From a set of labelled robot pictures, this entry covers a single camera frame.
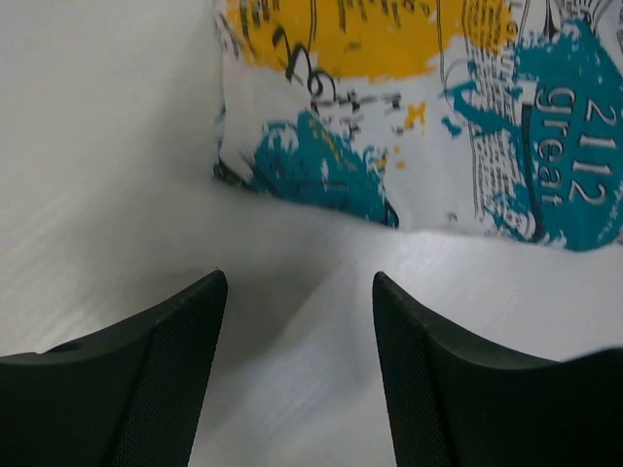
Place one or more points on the white teal yellow patterned shorts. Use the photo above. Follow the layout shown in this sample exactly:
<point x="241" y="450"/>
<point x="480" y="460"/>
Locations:
<point x="498" y="118"/>

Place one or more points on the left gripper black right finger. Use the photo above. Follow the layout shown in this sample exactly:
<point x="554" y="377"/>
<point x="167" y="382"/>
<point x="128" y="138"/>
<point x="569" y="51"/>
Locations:
<point x="454" y="398"/>

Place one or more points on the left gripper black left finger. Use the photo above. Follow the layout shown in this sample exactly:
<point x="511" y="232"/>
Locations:
<point x="130" y="394"/>

